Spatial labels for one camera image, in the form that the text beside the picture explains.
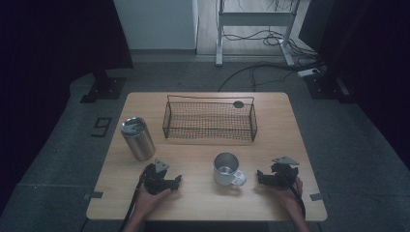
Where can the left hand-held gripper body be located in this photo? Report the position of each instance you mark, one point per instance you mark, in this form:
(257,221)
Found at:
(154,180)

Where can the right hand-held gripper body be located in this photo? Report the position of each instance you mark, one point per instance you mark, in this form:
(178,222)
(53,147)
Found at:
(284,174)

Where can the person's left hand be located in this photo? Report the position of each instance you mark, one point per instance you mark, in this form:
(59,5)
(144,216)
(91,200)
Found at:
(150,201)

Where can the person's right hand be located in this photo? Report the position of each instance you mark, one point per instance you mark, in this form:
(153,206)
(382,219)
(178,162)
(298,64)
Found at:
(288,196)

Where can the silver metal mug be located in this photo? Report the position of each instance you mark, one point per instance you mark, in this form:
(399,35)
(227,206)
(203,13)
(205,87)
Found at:
(226,169)

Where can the grey tape piece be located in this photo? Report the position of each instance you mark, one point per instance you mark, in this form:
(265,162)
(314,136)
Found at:
(94,195)
(316,196)

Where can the steel tumbler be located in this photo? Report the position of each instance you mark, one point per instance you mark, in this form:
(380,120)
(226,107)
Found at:
(138,138)

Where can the black round table grommet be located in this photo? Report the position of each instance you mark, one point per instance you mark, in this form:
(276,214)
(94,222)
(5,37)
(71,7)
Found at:
(238,104)

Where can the black stand base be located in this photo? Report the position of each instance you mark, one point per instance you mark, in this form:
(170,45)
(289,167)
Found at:
(104,88)
(325,87)

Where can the white power strip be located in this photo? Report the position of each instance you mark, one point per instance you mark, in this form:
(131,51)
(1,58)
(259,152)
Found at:
(307,72)

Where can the dark curtain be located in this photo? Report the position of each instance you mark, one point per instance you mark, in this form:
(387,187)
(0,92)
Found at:
(48,48)
(370,48)

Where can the white desk frame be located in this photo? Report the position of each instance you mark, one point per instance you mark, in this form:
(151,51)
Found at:
(254,18)

